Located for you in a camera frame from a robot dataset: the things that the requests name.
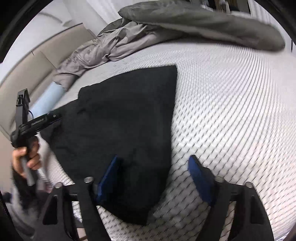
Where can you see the light blue bolster pillow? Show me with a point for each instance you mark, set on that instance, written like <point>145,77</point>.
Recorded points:
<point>47,100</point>

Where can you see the beige upholstered headboard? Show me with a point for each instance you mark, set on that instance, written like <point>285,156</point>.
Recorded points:
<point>34,71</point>

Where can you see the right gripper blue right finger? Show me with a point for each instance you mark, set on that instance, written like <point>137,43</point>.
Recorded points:
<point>203,179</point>

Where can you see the white honeycomb mattress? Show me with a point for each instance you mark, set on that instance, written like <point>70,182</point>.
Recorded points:
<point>235,110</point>

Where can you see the person's left hand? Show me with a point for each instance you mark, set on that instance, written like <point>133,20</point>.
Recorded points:
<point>24,158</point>

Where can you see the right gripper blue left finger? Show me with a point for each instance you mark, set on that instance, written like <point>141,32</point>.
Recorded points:
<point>107,183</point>

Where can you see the grey duvet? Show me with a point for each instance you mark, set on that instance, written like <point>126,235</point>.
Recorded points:
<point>148,23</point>

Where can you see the black pants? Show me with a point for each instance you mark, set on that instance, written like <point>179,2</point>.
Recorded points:
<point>128,116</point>

